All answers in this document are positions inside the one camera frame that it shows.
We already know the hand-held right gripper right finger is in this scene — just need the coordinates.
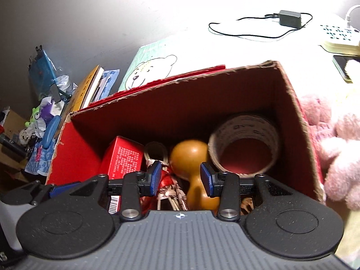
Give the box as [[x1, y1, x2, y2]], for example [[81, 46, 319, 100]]
[[200, 162, 293, 222]]

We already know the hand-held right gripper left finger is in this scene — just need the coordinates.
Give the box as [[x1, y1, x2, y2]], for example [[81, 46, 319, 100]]
[[67, 161, 163, 222]]

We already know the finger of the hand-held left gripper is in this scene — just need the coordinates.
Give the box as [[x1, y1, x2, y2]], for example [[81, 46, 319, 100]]
[[1, 180, 83, 206]]

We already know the red patterned cloth bundle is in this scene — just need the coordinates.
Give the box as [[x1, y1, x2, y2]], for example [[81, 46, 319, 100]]
[[141, 159, 187, 211]]

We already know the orange wooden gourd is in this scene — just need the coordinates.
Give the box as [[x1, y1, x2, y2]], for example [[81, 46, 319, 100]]
[[169, 139, 220, 211]]

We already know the small red box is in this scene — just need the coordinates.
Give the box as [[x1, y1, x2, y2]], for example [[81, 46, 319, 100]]
[[98, 136, 146, 216]]

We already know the red cardboard box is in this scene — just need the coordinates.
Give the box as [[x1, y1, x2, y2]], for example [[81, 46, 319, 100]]
[[45, 60, 327, 211]]

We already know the large printed tape roll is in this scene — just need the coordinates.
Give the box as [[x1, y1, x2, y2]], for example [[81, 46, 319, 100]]
[[208, 113, 282, 178]]

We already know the blue white patterned sheet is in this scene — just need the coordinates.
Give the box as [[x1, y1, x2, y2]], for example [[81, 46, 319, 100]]
[[25, 143, 57, 176]]

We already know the blue glasses case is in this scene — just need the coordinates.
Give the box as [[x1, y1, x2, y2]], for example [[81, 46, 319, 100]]
[[42, 115, 62, 149]]

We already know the black white plush toy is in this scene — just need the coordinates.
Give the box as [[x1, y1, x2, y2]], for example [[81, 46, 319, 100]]
[[18, 128, 38, 147]]

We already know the black cylindrical object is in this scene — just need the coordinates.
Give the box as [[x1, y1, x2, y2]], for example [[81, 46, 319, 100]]
[[0, 133, 29, 161]]

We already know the green alien toy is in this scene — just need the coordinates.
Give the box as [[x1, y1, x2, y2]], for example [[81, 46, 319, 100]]
[[25, 107, 43, 128]]

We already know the brown cardboard box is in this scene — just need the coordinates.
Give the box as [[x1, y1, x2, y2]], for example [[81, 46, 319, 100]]
[[0, 109, 29, 144]]

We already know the purple plush toy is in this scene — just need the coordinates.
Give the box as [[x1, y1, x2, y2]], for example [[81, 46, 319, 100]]
[[41, 98, 58, 117]]

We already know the small black rectangular device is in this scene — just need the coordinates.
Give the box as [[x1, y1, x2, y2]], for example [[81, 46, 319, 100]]
[[51, 84, 63, 102]]

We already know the yellow book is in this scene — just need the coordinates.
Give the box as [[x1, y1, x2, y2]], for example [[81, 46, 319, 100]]
[[60, 65, 103, 119]]

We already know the crumpled clear plastic bag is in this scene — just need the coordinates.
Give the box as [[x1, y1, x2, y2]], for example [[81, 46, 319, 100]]
[[55, 74, 76, 96]]

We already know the blue white printed booklet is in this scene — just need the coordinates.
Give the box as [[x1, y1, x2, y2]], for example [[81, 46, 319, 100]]
[[90, 68, 120, 103]]

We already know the blue plastic package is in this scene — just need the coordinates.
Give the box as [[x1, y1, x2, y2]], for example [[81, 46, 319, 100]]
[[28, 45, 61, 99]]

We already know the dark pink plush toy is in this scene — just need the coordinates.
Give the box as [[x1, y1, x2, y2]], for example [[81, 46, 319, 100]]
[[299, 94, 338, 169]]

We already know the pale pink plush toy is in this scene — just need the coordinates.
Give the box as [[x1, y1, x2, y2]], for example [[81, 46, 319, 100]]
[[321, 59, 360, 211]]

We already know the black phone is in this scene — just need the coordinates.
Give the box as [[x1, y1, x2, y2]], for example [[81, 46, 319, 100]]
[[332, 55, 354, 83]]

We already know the grey power adapter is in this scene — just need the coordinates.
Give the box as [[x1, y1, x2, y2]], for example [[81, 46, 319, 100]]
[[278, 10, 302, 29]]

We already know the cream power strip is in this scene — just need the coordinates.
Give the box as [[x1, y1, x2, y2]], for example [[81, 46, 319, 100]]
[[320, 15, 360, 55]]

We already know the black cable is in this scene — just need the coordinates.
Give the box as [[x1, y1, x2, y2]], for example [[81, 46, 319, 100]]
[[208, 13, 313, 43]]

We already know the white power cable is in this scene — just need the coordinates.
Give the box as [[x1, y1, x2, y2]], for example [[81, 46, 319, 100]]
[[344, 6, 360, 30]]

